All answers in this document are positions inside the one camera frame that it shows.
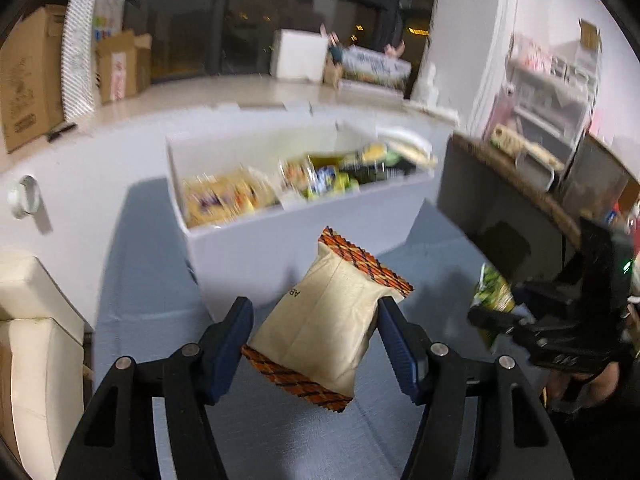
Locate white tape roll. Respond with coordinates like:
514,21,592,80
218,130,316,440
6,174,41,220

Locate black scissors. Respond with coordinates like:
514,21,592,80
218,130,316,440
46,122,77,143

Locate yellow green-pea snack bag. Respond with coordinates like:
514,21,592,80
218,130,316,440
181,167,279,229

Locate cream sofa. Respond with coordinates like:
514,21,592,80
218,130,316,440
1,252,85,479

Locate clear drawer organizer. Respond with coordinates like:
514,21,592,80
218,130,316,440
483,34,602,190

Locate large cardboard box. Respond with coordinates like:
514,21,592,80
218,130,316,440
1,4,66,152

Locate beige orange-edged biscuit pack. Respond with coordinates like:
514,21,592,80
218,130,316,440
242,226,413,413

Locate right hand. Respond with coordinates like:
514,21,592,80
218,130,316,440
541,358,626,411

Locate green triangular snack packet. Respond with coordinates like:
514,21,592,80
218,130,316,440
468,263,516,351

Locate white dotted paper bag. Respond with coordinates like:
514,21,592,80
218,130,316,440
61,0,125,124

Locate white storage box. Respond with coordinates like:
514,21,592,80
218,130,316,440
166,112,449,321

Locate black potato chips bag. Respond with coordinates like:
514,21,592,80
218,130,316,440
338,143,416,184

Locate dark wooden side table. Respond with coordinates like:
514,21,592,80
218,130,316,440
437,133,580,282

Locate printed landscape carton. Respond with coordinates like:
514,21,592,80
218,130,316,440
323,46,411,94

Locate white foam box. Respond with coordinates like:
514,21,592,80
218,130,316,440
269,29,329,84

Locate blue grey table cloth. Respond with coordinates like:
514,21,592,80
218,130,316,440
92,176,551,480

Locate small cardboard box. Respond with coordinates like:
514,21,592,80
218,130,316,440
96,29,152,104

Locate white plastic bottle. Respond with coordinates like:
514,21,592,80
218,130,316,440
410,62,439,108

